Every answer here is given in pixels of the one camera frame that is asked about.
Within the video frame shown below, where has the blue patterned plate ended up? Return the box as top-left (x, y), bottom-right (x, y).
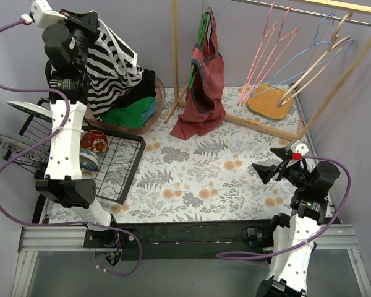
top-left (0, 131), bottom-right (49, 163)

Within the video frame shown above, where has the blue white ceramic bowl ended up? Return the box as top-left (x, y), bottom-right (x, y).
top-left (80, 148), bottom-right (100, 171)

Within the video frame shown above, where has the black garment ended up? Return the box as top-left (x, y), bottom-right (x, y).
top-left (127, 69), bottom-right (156, 103)

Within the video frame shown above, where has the orange woven bamboo tray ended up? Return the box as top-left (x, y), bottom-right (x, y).
top-left (246, 84), bottom-right (293, 120)

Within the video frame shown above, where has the pink wire hanger rear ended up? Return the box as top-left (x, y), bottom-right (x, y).
top-left (245, 7), bottom-right (299, 104)

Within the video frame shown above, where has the red floral bowl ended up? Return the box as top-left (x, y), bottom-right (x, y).
top-left (80, 129), bottom-right (108, 153)

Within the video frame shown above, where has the pink wire hanger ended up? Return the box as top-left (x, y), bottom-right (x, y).
top-left (238, 3), bottom-right (277, 105)
top-left (245, 7), bottom-right (299, 104)

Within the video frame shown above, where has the wooden hanger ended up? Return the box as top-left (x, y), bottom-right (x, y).
top-left (276, 12), bottom-right (354, 108)

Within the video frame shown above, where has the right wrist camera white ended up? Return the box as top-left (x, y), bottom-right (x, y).
top-left (285, 140), bottom-right (309, 161)

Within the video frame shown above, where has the blue garment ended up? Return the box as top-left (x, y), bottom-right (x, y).
top-left (142, 98), bottom-right (156, 123)

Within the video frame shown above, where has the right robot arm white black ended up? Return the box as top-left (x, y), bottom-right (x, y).
top-left (252, 140), bottom-right (340, 296)

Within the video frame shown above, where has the wooden clothes rack frame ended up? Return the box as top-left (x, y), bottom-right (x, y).
top-left (163, 0), bottom-right (371, 143)

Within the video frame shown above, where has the green plastic hanger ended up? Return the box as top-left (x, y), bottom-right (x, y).
top-left (189, 12), bottom-right (210, 89)

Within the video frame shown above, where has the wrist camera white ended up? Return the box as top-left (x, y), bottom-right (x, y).
top-left (285, 140), bottom-right (309, 161)
top-left (20, 0), bottom-right (68, 29)

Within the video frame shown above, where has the white plate dark rim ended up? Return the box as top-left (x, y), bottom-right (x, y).
top-left (7, 101), bottom-right (52, 122)

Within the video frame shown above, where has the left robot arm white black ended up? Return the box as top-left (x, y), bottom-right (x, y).
top-left (32, 4), bottom-right (119, 248)

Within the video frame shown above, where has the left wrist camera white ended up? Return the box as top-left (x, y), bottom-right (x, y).
top-left (20, 0), bottom-right (68, 29)

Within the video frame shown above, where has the red tank top green trim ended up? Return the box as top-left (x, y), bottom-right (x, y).
top-left (171, 7), bottom-right (226, 140)

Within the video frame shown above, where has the aluminium frame rail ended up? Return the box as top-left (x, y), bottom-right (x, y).
top-left (19, 223), bottom-right (371, 296)

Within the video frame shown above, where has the metal hanging rod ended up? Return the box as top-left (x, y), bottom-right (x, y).
top-left (233, 0), bottom-right (371, 27)

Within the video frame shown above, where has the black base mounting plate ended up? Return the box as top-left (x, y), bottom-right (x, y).
top-left (83, 219), bottom-right (285, 261)

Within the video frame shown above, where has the pink wire hanger front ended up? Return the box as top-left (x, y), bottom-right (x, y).
top-left (238, 3), bottom-right (277, 105)

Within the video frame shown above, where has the blue wire hanger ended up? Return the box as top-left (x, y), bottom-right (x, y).
top-left (250, 14), bottom-right (355, 98)

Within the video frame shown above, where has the floral tablecloth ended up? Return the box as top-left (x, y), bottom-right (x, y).
top-left (48, 85), bottom-right (328, 223)

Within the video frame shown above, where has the black white striped tank top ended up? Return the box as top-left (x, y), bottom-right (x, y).
top-left (87, 18), bottom-right (143, 121)

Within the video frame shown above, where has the pink translucent plastic basin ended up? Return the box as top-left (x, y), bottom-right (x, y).
top-left (84, 77), bottom-right (166, 135)

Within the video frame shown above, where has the green garment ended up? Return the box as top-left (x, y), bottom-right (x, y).
top-left (102, 97), bottom-right (155, 129)

